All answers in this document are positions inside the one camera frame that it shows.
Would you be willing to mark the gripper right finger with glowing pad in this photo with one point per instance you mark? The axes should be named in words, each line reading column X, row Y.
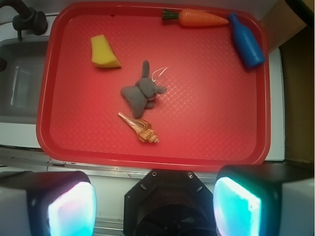
column 270, row 199

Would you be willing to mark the orange toy carrot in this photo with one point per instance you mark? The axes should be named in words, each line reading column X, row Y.
column 194, row 18

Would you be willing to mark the blue plastic bottle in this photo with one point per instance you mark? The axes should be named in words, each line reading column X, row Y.
column 246, row 43

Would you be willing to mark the brown cardboard box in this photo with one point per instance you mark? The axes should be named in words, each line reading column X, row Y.
column 285, row 19

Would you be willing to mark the brown spiral seashell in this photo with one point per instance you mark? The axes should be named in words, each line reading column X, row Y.
column 142, row 128

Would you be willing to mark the red plastic tray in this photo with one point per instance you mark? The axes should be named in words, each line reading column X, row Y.
column 215, row 112

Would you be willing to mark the grey plush bunny toy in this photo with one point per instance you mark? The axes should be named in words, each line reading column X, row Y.
column 141, row 96

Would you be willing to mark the black toy faucet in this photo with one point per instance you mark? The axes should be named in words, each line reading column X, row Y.
column 27, row 19

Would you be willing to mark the grey toy sink basin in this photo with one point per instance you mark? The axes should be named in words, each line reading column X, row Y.
column 20, row 82

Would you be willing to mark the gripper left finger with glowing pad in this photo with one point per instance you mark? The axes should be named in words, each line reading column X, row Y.
column 46, row 204

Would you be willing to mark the yellow-green sponge wedge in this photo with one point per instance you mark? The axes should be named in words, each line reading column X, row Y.
column 102, row 54

